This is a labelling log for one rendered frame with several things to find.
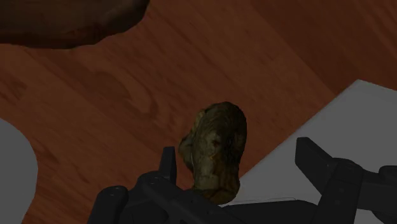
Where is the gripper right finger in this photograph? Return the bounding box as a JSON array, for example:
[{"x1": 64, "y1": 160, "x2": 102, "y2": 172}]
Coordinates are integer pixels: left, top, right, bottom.
[{"x1": 294, "y1": 137, "x2": 397, "y2": 224}]

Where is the grey flat rectangular board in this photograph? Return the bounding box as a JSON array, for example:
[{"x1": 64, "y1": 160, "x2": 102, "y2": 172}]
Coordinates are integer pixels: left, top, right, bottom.
[{"x1": 218, "y1": 79, "x2": 397, "y2": 224}]

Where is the grey round plate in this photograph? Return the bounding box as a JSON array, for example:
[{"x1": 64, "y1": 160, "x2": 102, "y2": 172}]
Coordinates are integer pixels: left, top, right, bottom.
[{"x1": 0, "y1": 118, "x2": 39, "y2": 224}]

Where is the dark brown rounded object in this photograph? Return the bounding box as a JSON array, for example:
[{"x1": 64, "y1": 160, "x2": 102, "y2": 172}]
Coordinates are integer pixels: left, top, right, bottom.
[{"x1": 0, "y1": 0, "x2": 151, "y2": 50}]

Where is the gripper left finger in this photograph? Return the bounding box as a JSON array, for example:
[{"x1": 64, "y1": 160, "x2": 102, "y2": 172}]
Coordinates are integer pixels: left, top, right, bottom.
[{"x1": 87, "y1": 146, "x2": 246, "y2": 224}]

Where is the olive brown lumpy figure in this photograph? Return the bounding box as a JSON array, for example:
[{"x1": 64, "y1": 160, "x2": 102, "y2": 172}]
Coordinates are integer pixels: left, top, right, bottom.
[{"x1": 178, "y1": 101, "x2": 248, "y2": 205}]

